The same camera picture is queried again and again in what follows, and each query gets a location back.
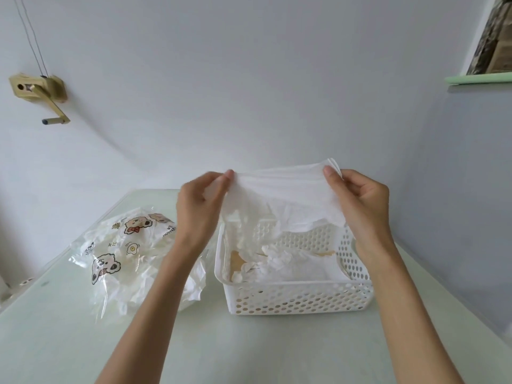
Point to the person's left hand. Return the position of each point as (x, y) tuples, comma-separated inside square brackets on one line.
[(198, 211)]

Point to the person's right hand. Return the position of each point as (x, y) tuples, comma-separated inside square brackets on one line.
[(368, 211)]

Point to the clear bear-print plastic bag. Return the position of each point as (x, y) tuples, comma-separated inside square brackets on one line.
[(132, 227)]

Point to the white perforated plastic basket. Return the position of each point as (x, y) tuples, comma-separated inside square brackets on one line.
[(300, 299)]

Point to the person's left forearm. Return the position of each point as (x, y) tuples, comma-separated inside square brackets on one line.
[(148, 323)]

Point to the person's right forearm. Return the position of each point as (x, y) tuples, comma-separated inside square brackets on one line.
[(404, 315)]

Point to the pale green shelf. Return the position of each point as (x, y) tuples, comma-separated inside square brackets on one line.
[(480, 78)]

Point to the brass wall crank winch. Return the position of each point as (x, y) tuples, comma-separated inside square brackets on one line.
[(52, 85)]

